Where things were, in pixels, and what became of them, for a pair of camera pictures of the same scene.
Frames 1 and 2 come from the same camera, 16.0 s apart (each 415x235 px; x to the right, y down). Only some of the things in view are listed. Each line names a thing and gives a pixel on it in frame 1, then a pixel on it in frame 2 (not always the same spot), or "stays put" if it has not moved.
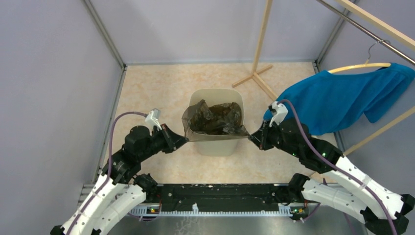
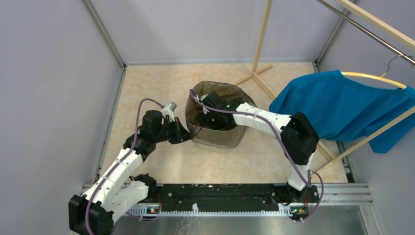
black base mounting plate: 240,196 stays put
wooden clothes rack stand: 397,31 stays put
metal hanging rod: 368,32 stays put
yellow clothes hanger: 366,64 to 381,78
